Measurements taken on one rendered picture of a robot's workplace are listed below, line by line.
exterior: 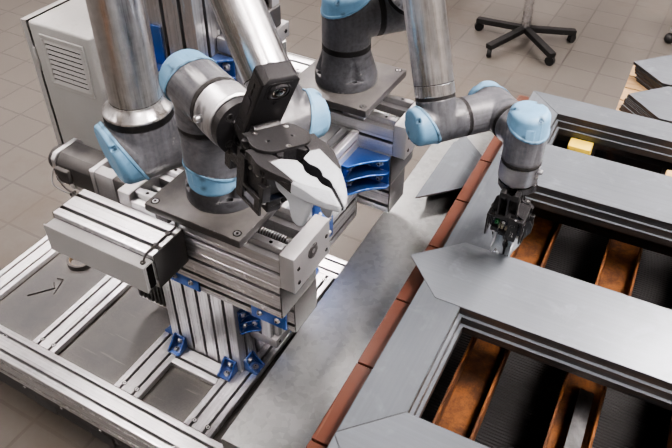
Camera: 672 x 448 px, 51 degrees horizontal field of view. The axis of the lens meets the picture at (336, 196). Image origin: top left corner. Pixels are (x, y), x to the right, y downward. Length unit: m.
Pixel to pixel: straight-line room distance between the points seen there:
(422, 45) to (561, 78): 2.76
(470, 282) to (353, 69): 0.56
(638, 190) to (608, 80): 2.32
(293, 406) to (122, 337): 0.93
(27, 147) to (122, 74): 2.46
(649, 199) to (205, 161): 1.13
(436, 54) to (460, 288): 0.47
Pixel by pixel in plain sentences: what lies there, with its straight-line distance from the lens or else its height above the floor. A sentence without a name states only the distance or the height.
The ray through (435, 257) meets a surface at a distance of 1.50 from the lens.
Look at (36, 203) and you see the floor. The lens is 3.23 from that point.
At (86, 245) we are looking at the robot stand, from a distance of 1.49.
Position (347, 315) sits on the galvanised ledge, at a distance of 1.63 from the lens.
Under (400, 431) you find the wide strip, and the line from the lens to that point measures 1.23.
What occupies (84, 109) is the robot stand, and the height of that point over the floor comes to 1.04.
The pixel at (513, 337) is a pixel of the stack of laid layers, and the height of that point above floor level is 0.85.
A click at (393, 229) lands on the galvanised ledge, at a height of 0.68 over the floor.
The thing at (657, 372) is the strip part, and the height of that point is 0.87.
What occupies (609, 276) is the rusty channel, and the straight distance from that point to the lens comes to 1.83.
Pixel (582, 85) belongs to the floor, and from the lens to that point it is 3.99.
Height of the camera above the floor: 1.90
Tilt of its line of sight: 39 degrees down
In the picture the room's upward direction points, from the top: straight up
